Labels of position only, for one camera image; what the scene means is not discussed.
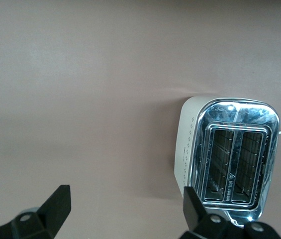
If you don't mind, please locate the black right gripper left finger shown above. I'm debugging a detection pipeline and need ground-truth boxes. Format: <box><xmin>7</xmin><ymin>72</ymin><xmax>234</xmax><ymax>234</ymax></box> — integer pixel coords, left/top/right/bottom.
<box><xmin>0</xmin><ymin>184</ymin><xmax>72</xmax><ymax>239</ymax></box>

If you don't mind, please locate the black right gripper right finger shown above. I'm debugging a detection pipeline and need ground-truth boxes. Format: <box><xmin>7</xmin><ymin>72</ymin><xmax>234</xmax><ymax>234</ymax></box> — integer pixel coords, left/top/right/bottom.
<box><xmin>183</xmin><ymin>186</ymin><xmax>281</xmax><ymax>239</ymax></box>

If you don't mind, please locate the cream and chrome toaster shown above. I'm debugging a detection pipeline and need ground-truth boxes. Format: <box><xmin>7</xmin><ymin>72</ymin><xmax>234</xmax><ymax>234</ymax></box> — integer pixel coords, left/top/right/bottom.
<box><xmin>174</xmin><ymin>96</ymin><xmax>281</xmax><ymax>229</ymax></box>

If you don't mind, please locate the brown table cover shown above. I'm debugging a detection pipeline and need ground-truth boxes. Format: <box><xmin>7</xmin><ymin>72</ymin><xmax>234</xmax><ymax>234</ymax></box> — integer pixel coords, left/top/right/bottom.
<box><xmin>0</xmin><ymin>0</ymin><xmax>281</xmax><ymax>239</ymax></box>

